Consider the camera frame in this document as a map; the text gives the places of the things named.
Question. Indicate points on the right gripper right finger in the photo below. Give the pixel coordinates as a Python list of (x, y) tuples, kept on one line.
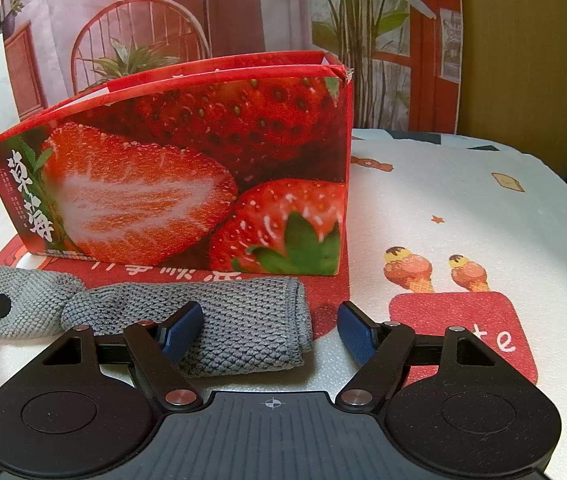
[(381, 350)]

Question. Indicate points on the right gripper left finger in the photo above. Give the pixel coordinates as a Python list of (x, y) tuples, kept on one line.
[(156, 349)]

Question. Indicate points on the grey knitted cloth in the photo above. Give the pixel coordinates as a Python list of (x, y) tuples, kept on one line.
[(249, 326)]

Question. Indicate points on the printed room backdrop poster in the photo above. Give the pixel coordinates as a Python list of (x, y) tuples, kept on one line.
[(405, 54)]

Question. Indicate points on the white patterned table mat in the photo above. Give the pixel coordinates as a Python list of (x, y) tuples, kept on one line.
[(459, 232)]

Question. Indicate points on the red strawberry cardboard box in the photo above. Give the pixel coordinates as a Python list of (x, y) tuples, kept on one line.
[(235, 164)]

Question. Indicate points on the yellow panel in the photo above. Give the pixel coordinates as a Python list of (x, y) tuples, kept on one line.
[(514, 76)]

